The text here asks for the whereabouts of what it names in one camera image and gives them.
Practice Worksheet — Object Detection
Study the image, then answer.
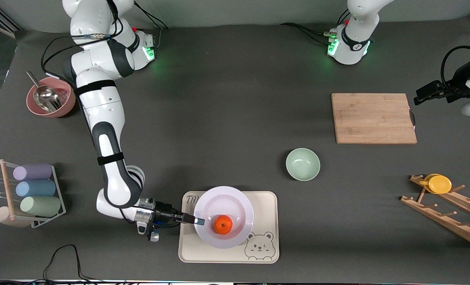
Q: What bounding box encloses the blue cup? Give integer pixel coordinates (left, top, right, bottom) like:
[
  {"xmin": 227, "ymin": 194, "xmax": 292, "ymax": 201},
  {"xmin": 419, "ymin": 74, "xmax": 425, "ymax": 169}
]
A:
[{"xmin": 15, "ymin": 180, "xmax": 57, "ymax": 198}]

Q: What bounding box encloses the black looped cable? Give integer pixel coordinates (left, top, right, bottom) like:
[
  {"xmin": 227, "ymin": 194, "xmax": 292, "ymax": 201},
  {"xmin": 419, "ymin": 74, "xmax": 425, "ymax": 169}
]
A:
[{"xmin": 43, "ymin": 244, "xmax": 101, "ymax": 282}]

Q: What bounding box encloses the black left arm base cable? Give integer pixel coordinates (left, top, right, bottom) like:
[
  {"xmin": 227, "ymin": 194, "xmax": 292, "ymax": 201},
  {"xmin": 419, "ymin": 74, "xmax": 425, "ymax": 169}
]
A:
[{"xmin": 279, "ymin": 8, "xmax": 352, "ymax": 46}]

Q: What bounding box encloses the metal scoop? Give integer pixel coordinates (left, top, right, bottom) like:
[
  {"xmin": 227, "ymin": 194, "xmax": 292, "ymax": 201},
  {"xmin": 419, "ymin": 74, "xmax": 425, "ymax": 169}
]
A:
[{"xmin": 25, "ymin": 70, "xmax": 63, "ymax": 113}]

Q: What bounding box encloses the black right arm wrist cable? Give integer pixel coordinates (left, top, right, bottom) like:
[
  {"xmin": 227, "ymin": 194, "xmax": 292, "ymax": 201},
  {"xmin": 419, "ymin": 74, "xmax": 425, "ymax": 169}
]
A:
[{"xmin": 41, "ymin": 0, "xmax": 119, "ymax": 82}]

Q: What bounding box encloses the white round plate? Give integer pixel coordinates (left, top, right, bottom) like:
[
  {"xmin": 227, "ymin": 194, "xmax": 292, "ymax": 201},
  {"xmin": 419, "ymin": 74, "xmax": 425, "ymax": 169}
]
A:
[{"xmin": 193, "ymin": 186, "xmax": 254, "ymax": 249}]

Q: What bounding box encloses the white wire cup rack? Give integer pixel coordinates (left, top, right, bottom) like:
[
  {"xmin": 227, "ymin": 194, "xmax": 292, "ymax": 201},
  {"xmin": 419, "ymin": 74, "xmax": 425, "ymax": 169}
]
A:
[{"xmin": 0, "ymin": 159, "xmax": 66, "ymax": 229}]

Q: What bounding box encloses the black right arm base cable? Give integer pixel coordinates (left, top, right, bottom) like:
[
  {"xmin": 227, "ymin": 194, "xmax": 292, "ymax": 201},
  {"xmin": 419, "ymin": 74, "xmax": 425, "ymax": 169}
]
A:
[{"xmin": 131, "ymin": 0, "xmax": 170, "ymax": 50}]

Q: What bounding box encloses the beige cup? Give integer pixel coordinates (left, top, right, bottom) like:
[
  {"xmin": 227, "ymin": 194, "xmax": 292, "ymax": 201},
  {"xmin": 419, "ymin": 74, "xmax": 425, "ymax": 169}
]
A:
[{"xmin": 0, "ymin": 206, "xmax": 32, "ymax": 228}]

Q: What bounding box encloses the beige bear print tray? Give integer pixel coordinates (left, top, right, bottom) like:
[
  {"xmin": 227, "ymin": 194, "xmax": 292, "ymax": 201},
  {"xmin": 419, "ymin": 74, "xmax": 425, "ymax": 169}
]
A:
[{"xmin": 178, "ymin": 191, "xmax": 280, "ymax": 264}]

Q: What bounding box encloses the wooden dish rack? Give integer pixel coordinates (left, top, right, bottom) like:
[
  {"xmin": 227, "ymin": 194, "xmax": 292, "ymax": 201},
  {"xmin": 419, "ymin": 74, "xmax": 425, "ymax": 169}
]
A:
[{"xmin": 400, "ymin": 174, "xmax": 470, "ymax": 249}]

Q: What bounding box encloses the orange fruit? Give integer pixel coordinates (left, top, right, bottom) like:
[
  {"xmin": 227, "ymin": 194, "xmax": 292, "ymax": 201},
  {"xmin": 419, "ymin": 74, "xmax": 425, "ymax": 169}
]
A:
[{"xmin": 214, "ymin": 215, "xmax": 233, "ymax": 235}]

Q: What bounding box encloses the green cup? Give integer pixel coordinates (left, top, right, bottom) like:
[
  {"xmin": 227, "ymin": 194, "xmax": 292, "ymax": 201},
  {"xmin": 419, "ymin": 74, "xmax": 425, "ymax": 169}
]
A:
[{"xmin": 20, "ymin": 196, "xmax": 61, "ymax": 217}]

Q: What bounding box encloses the purple cup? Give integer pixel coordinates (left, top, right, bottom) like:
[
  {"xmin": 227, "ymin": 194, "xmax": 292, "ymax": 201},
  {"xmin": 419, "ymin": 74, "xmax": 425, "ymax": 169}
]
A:
[{"xmin": 13, "ymin": 163, "xmax": 53, "ymax": 181}]

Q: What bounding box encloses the black arm wrist cable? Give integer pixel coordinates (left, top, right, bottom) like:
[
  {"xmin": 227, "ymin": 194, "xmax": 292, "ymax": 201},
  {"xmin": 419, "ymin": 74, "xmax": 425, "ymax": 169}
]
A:
[
  {"xmin": 441, "ymin": 46, "xmax": 470, "ymax": 89},
  {"xmin": 41, "ymin": 0, "xmax": 119, "ymax": 82}
]

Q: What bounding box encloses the green bowl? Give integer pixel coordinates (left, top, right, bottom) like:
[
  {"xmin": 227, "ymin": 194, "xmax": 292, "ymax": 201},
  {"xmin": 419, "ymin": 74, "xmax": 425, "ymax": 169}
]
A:
[{"xmin": 286, "ymin": 148, "xmax": 321, "ymax": 181}]

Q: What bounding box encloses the yellow cup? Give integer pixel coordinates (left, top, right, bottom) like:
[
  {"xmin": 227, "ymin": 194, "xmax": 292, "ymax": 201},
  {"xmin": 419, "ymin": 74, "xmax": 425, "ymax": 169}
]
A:
[{"xmin": 428, "ymin": 175, "xmax": 452, "ymax": 194}]

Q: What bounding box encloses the pink bowl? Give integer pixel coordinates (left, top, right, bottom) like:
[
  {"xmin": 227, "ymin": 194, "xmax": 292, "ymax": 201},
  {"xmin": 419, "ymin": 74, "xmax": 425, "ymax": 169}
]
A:
[{"xmin": 26, "ymin": 76, "xmax": 76, "ymax": 118}]

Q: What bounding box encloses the wooden cutting board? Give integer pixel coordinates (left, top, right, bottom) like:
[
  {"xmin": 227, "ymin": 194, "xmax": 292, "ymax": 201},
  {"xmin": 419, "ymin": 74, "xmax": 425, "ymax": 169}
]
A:
[{"xmin": 331, "ymin": 93, "xmax": 417, "ymax": 144}]

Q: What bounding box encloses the black left arm wrist cable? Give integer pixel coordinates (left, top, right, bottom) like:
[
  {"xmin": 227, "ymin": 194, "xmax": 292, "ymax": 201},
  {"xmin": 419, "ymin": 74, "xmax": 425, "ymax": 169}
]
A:
[{"xmin": 441, "ymin": 46, "xmax": 470, "ymax": 89}]

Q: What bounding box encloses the black arm base cable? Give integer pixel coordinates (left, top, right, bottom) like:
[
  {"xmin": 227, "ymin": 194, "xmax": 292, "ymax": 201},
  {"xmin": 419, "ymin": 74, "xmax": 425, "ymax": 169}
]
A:
[
  {"xmin": 279, "ymin": 8, "xmax": 352, "ymax": 46},
  {"xmin": 131, "ymin": 0, "xmax": 170, "ymax": 50}
]

